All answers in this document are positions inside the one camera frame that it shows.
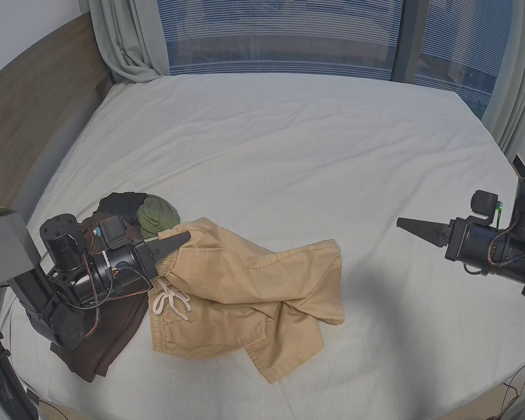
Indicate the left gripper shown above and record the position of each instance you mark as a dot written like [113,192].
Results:
[122,269]

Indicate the tan shorts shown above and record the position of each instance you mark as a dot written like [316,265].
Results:
[245,287]

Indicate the green garment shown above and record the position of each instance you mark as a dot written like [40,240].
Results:
[157,217]

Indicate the window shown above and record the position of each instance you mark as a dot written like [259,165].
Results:
[288,24]

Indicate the brown garment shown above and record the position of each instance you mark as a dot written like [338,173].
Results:
[109,335]

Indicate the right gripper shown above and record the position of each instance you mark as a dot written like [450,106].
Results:
[477,247]

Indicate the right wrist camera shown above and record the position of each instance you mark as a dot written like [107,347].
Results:
[483,201]

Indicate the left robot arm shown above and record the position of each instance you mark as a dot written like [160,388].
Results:
[8,243]

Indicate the black garment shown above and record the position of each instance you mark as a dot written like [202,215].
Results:
[118,206]

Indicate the bed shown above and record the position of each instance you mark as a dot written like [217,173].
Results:
[288,147]

